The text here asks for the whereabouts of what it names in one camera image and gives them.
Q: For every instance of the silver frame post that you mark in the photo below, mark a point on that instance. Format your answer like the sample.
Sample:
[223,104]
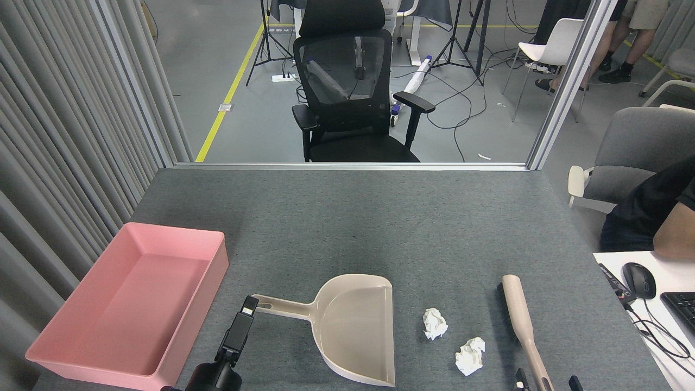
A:
[141,81]
[570,81]

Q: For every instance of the black mesh office chair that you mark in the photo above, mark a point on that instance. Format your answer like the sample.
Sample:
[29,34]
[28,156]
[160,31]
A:
[358,147]

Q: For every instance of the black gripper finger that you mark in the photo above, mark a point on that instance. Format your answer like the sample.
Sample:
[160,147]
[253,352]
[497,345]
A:
[239,331]
[522,381]
[575,384]

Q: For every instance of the large white paper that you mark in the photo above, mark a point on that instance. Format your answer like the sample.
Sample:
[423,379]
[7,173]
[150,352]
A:
[469,357]

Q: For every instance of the grey upholstered armchair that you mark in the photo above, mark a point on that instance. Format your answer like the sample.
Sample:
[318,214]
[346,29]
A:
[635,141]

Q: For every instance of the grey chair with white frame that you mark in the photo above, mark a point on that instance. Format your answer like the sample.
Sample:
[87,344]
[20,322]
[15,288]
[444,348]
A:
[683,60]

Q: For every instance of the black tripod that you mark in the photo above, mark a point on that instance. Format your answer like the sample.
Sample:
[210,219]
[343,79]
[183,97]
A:
[265,38]
[455,43]

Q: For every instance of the white roll with blue ends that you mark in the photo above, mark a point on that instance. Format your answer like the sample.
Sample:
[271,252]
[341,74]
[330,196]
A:
[417,79]

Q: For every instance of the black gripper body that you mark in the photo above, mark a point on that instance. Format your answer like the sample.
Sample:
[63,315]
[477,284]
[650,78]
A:
[214,379]

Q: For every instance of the beige hand brush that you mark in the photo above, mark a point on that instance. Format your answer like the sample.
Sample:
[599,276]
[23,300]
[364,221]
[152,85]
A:
[518,309]

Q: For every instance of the black computer mouse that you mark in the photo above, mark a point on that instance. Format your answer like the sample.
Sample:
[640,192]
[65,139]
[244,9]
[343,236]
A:
[639,279]

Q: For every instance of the white power strip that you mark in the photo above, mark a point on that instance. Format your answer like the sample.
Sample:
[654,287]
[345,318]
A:
[283,77]

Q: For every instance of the pink plastic bin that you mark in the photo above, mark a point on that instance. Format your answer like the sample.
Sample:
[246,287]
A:
[125,304]

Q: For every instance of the white stand leg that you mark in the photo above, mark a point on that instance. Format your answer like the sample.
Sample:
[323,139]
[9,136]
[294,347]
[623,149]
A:
[415,43]

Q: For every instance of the black keyboard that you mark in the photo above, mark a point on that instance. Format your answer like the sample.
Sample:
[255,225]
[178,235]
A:
[683,310]

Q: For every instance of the beige plastic dustpan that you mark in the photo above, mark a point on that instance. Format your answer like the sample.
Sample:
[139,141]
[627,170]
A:
[353,331]

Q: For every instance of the silver frame rail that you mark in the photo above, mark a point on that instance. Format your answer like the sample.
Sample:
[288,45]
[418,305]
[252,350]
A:
[353,166]

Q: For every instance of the small white paper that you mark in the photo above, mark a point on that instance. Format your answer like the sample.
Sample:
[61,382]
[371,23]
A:
[434,324]

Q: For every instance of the black device with red button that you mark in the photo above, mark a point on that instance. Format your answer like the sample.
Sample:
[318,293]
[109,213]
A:
[616,283]

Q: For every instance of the standing person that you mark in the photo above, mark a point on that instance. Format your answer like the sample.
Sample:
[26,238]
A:
[646,11]

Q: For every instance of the person's forearm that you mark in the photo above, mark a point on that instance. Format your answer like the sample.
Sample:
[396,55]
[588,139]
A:
[678,231]

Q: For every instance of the seated person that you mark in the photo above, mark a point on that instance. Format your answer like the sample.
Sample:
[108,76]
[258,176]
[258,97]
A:
[635,217]

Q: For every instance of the grey pleated curtain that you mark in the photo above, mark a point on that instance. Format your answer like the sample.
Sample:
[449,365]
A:
[54,136]

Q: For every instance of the white desk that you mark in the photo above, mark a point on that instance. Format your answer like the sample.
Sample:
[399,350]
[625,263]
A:
[678,271]

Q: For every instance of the white plastic chair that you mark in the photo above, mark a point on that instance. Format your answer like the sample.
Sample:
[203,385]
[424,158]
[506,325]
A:
[559,43]

